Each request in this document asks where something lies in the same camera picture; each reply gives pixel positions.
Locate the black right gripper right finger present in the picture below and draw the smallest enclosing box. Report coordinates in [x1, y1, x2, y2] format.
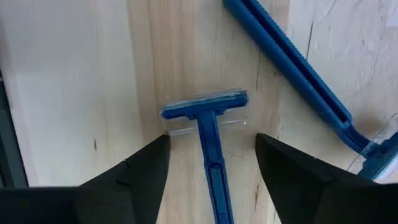
[255, 133, 398, 224]

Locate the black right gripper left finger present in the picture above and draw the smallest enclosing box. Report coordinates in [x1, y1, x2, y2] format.
[76, 134, 172, 224]

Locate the blue disposable razor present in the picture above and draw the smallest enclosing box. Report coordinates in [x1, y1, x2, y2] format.
[159, 88, 250, 224]
[221, 0, 398, 182]

